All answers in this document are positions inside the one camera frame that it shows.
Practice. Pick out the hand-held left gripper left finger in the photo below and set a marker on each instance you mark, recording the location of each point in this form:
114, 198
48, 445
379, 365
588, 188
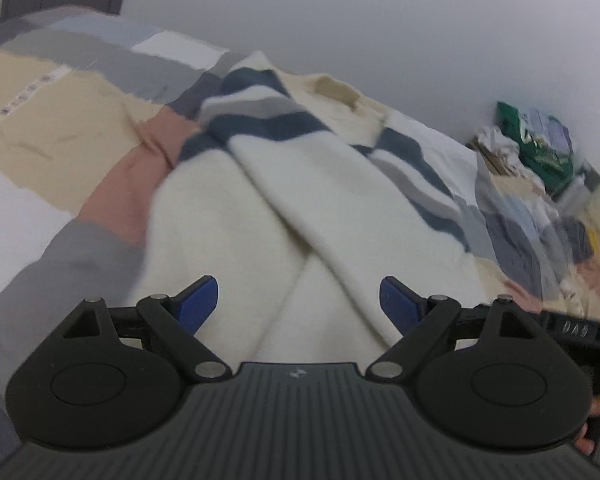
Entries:
200, 305

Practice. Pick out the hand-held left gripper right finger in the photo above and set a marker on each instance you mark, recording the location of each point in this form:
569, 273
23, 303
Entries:
400, 305

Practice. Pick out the cream striped knit sweater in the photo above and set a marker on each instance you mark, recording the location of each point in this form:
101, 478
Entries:
300, 200

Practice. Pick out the dark small stand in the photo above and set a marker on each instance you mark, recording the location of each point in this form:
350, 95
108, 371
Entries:
582, 182

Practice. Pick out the cardboard box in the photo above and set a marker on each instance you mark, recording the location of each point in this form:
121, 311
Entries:
485, 157

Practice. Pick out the white crumpled cloth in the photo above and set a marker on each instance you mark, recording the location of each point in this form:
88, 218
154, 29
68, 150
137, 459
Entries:
497, 147

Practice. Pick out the light blue garment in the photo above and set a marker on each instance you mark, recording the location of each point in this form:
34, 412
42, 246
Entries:
555, 132

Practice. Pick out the patchwork quilt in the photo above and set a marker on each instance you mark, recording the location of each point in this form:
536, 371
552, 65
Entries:
55, 130

